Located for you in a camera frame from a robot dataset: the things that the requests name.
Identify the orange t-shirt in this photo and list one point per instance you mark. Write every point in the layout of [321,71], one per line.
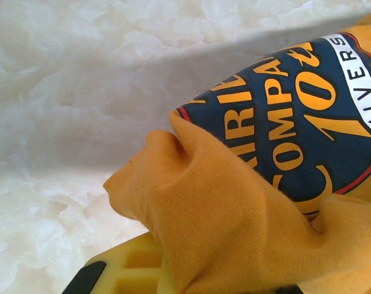
[234,214]

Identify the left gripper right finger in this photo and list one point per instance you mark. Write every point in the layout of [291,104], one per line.
[289,290]

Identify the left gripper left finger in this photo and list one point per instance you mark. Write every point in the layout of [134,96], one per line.
[112,260]

